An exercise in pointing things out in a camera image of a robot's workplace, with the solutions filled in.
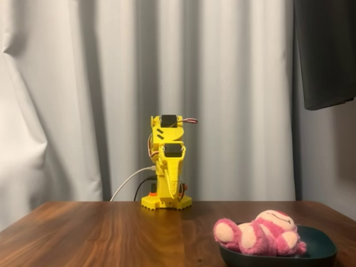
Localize pink strawberry bear plush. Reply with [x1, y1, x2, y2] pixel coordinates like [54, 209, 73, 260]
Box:
[213, 209, 308, 256]

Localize black monitor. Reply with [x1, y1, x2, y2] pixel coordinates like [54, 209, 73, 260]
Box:
[293, 0, 356, 111]

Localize yellow gripper with servo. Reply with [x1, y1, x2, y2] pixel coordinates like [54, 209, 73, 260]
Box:
[151, 126, 186, 200]

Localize white curtain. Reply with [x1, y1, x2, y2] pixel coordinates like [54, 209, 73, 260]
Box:
[0, 0, 305, 231]

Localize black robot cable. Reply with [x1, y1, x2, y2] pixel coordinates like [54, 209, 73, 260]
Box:
[133, 175, 156, 201]

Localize white power cable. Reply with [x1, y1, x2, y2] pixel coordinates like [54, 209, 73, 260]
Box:
[110, 166, 156, 202]

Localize dark green plate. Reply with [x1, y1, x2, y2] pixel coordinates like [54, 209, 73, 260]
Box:
[218, 222, 339, 267]

